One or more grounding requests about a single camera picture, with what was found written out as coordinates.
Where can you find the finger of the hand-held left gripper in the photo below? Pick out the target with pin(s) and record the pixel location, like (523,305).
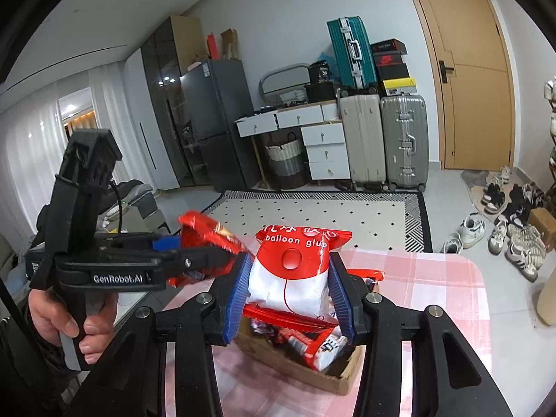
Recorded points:
(167,242)
(195,261)

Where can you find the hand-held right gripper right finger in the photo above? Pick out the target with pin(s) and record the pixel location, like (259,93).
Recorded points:
(341,299)

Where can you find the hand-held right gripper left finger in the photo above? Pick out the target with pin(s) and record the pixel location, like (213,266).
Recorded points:
(236,295)

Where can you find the red triangular chip bag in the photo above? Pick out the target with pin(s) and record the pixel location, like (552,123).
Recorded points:
(204,230)

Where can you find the red white balloon packet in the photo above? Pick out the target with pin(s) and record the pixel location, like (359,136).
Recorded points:
(286,286)

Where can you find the brown cardboard box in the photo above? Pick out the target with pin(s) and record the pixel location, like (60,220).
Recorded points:
(330,382)

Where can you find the person's left hand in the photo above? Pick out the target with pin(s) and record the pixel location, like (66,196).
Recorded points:
(45,317)

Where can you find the grey storage box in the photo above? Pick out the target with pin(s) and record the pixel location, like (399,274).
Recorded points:
(145,208)

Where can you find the black jacket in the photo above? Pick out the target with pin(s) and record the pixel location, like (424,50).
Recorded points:
(130,187)

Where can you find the black white patterned rug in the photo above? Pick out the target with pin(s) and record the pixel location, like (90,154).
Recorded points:
(325,213)

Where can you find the pink checked tablecloth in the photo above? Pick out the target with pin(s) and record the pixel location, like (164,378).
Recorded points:
(434,278)

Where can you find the white wardrobe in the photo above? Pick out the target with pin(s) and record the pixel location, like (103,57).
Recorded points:
(145,130)

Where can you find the woven laundry basket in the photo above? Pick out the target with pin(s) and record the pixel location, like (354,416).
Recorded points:
(284,165)

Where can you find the dark grey refrigerator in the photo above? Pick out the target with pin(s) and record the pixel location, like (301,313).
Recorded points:
(217,108)

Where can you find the white drawer desk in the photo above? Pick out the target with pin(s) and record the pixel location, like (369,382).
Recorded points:
(323,152)

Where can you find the dark glass cabinet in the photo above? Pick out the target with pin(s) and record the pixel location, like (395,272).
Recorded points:
(165,87)

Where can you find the white sheer curtain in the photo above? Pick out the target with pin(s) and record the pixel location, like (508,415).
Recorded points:
(26,147)

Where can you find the beige suitcase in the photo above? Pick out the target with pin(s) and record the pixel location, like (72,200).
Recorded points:
(362,139)

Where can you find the grey door mat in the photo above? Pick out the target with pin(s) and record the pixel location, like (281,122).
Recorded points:
(471,186)

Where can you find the silver suitcase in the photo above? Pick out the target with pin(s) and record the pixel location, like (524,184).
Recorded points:
(404,139)

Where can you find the pile of sneakers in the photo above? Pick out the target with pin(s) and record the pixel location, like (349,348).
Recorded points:
(512,234)

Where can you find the red paper bag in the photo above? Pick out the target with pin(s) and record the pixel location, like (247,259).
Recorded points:
(212,46)

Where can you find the oval mirror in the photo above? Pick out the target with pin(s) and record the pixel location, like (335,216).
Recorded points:
(284,76)

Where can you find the cream waste bin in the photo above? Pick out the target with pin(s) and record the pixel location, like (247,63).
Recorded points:
(548,308)

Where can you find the brown cardboard piece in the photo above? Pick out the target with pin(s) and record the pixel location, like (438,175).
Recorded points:
(229,43)

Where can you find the small cardboard box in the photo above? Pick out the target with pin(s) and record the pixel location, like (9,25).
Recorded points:
(541,223)

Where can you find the black printed box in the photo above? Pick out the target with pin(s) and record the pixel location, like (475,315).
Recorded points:
(320,74)

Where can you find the tan wooden door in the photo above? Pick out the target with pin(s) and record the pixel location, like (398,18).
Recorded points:
(478,117)

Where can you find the plain black shoe box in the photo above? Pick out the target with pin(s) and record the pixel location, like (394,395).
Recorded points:
(393,71)

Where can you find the blue plastic bag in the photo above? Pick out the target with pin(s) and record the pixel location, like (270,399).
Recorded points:
(323,57)

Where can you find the red logo shoe box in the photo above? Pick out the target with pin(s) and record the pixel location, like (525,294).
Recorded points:
(391,59)

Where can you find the teal suitcase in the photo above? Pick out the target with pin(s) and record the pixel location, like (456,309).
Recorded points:
(349,52)

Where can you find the rows of assorted shoes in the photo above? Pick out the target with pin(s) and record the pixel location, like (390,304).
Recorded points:
(550,91)

